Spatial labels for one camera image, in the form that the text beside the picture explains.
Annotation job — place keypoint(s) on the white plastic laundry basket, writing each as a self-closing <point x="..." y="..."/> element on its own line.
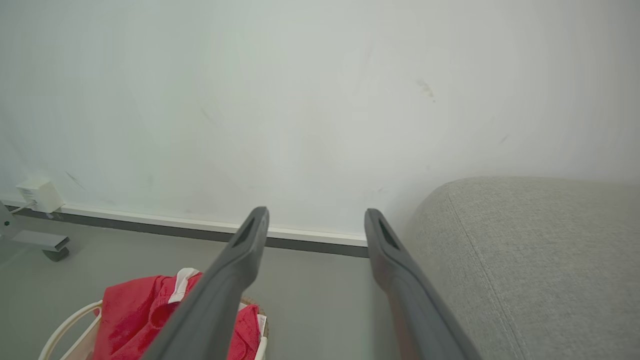
<point x="85" y="346"/>

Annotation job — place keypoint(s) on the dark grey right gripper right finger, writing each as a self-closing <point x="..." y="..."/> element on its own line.
<point x="415" y="310"/>

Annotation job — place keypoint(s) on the red garment with white trim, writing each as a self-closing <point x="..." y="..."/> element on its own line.
<point x="135" y="315"/>

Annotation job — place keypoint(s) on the grey fabric sofa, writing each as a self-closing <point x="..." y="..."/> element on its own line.
<point x="540" y="270"/>

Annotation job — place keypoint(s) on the white wall power adapter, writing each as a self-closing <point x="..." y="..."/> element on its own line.
<point x="42" y="195"/>

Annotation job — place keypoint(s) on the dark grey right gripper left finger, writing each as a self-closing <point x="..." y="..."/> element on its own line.
<point x="220" y="300"/>

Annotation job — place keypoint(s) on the white and black baseboard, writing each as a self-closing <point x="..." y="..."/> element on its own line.
<point x="150" y="220"/>

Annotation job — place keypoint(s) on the grey metal frame leg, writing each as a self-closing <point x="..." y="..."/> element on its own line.
<point x="35" y="239"/>

